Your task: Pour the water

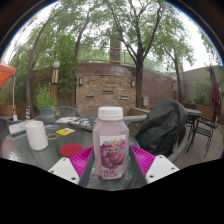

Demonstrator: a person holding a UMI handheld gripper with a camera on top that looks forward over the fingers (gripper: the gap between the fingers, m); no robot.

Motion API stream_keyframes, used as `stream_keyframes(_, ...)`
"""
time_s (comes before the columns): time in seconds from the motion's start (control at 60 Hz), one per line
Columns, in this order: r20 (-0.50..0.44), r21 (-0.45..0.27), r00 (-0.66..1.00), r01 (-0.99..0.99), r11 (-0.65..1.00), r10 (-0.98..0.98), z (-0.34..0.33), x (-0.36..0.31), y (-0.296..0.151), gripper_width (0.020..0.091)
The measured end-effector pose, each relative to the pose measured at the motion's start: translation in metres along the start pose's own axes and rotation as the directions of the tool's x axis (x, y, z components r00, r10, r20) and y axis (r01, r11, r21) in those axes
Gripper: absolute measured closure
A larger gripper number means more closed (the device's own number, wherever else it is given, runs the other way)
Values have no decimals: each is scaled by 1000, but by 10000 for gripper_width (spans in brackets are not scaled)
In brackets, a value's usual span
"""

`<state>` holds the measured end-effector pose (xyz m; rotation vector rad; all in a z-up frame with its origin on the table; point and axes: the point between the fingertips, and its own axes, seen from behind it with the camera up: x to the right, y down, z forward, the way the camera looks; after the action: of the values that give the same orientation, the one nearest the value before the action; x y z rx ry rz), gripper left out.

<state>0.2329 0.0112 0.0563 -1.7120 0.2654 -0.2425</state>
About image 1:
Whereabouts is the orange patio umbrella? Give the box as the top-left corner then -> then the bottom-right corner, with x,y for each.
0,63 -> 18,118

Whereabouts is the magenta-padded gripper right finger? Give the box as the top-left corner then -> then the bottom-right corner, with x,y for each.
128,144 -> 181,188

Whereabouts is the blue yellow striped bollard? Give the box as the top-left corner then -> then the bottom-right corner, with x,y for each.
25,105 -> 32,122

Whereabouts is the large forked tree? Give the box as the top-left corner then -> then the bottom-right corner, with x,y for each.
99,0 -> 198,108

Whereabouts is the dark round patio table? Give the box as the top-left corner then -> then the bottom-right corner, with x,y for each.
184,108 -> 203,118

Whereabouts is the black backpack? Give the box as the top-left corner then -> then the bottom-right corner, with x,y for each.
134,98 -> 189,158

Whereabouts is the black metal chair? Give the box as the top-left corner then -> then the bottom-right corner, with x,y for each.
185,108 -> 219,158

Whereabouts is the pink juice bottle white cap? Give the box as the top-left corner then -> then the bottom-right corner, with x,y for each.
92,105 -> 130,181

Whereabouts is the flat round red coaster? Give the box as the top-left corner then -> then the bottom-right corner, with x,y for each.
59,142 -> 85,158

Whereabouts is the white ceramic mug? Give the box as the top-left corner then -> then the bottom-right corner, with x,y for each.
25,120 -> 49,152

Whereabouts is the green plant in teal pot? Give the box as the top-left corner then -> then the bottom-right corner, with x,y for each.
34,83 -> 60,125

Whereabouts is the white sticker sheet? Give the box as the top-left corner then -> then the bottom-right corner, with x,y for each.
54,116 -> 81,124

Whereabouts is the black laptop with stickers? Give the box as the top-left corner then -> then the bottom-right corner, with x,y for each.
67,116 -> 99,132

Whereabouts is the yellow card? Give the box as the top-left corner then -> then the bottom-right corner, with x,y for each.
55,127 -> 76,137

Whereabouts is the silver laptop with stickers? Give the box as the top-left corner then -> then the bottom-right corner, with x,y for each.
8,119 -> 34,136

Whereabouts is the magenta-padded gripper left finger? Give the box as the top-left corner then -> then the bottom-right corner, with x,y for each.
48,145 -> 95,188

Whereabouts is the wooden bench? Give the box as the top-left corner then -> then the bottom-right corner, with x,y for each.
0,104 -> 18,118

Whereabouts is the leaning slender tree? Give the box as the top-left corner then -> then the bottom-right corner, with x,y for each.
13,6 -> 94,118

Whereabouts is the wooden lamp post white globe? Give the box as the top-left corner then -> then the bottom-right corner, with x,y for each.
51,60 -> 61,99
172,76 -> 178,101

